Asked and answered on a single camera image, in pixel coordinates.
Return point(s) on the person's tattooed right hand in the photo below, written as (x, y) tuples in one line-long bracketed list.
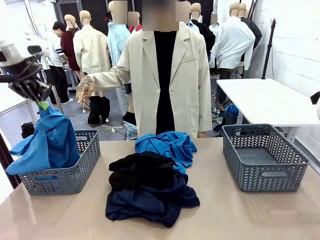
[(85, 87)]

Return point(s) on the black garment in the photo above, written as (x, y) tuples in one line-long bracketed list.
[(140, 172)]

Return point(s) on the man in white jersey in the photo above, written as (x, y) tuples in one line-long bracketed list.
[(53, 55)]

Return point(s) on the mannequin in cream jacket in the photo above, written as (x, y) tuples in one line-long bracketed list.
[(91, 50)]

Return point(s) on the person's left hand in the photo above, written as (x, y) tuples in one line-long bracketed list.
[(201, 134)]

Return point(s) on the person in cream coat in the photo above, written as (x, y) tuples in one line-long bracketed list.
[(185, 87)]

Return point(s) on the blue garment on floor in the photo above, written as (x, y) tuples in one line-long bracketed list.
[(231, 112)]

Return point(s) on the bright blue shirt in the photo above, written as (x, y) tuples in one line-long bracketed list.
[(170, 147), (50, 140)]

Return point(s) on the mannequin in turquoise fleece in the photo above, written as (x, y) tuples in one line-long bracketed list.
[(116, 42)]

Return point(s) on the mannequin in maroon top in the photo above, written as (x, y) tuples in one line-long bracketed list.
[(67, 47)]

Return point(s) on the person's right forearm cream sleeve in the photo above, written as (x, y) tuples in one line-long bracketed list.
[(112, 77)]

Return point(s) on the navy blue garment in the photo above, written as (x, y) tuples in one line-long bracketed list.
[(150, 202)]

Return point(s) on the black trousers pile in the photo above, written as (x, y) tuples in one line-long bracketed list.
[(98, 110)]

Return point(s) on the black tripod stand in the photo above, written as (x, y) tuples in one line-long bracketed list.
[(269, 50)]

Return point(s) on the mannequin in white shirt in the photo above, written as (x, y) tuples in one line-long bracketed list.
[(232, 42)]

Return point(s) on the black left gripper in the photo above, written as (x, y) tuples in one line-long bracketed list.
[(23, 80)]

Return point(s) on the grey plastic lattice basket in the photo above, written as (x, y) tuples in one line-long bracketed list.
[(62, 182), (265, 180)]

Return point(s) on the mannequin in black jacket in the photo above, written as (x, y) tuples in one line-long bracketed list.
[(206, 35)]

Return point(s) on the person's left forearm cream sleeve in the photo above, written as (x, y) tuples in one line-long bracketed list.
[(205, 110)]

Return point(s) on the white rectangular table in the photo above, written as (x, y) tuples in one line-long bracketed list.
[(262, 100)]

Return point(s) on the mannequin in red top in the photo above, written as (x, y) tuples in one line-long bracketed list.
[(133, 28)]

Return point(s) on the mannequin in dark coat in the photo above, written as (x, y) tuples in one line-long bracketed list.
[(255, 32)]

